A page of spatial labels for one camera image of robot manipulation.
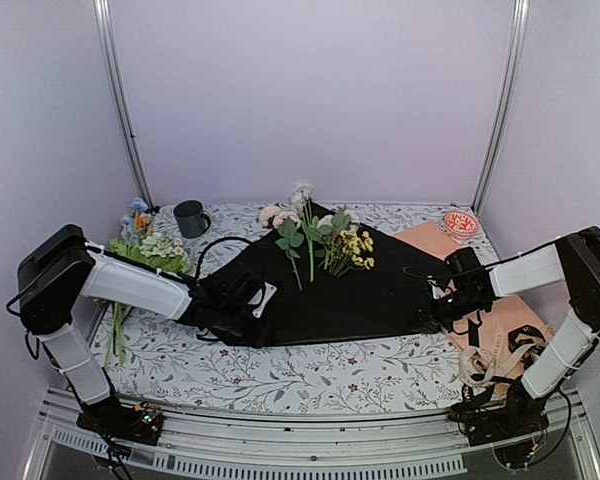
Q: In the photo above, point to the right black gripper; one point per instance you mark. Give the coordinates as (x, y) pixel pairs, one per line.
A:
(435, 322)

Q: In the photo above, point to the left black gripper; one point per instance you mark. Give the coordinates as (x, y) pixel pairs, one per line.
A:
(256, 339)

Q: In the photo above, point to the black wrapping paper sheet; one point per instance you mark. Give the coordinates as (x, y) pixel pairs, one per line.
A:
(392, 299)

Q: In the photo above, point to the white rose long stem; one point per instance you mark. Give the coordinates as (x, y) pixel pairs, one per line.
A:
(287, 224)

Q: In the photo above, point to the small white flower stem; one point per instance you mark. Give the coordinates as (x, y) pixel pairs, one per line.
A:
(301, 203)

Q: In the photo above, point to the yellow small flower bunch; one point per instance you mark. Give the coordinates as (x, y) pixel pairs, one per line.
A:
(347, 250)

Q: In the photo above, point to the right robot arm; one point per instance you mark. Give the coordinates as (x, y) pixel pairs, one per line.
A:
(560, 279)

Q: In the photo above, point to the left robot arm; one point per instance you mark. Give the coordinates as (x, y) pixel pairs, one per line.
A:
(68, 268)

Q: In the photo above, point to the pink wrapping paper sheet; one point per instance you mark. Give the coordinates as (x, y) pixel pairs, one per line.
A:
(507, 313)

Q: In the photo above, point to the cream printed ribbon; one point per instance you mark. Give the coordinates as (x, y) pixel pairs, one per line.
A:
(481, 373)

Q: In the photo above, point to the red patterned small bowl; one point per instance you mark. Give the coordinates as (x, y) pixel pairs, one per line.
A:
(461, 223)

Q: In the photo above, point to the dark grey mug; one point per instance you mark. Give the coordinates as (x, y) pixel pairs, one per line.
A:
(191, 219)

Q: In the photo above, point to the floral patterned tablecloth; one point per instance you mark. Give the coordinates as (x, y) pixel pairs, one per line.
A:
(159, 360)

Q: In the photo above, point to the green leafy flower bunch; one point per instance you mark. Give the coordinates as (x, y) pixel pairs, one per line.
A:
(156, 250)

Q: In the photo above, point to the blue orange flower stems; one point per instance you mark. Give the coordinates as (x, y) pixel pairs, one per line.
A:
(136, 222)

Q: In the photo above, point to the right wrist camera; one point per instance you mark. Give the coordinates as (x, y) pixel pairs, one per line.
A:
(462, 262)

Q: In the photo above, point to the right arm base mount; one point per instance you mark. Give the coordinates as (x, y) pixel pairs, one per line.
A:
(516, 418)

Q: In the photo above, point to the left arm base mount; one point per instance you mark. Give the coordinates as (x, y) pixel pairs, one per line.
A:
(142, 423)

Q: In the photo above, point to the right aluminium frame post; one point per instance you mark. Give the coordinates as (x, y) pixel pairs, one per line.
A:
(511, 68)

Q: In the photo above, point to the aluminium frame post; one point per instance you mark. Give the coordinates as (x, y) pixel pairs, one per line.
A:
(105, 31)
(511, 68)

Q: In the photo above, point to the left aluminium frame post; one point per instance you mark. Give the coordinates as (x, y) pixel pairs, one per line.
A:
(105, 31)

